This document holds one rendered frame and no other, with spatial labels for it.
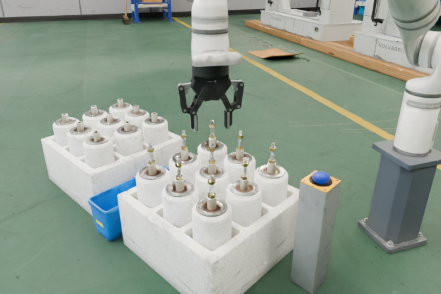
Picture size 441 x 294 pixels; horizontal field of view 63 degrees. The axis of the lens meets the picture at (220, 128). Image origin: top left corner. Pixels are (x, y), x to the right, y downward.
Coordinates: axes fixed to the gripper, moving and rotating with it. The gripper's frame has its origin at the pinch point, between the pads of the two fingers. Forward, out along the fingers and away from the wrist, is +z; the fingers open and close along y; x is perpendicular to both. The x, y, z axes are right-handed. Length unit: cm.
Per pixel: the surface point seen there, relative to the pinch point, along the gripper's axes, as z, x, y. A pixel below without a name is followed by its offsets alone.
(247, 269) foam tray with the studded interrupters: 39.2, 3.9, -8.0
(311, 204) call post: 20.5, 5.8, -22.7
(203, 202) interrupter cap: 21.5, -2.0, 1.7
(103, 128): 23, -58, 29
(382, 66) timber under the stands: 42, -186, -179
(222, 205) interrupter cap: 21.5, 0.2, -2.4
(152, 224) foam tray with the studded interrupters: 30.3, -7.5, 14.4
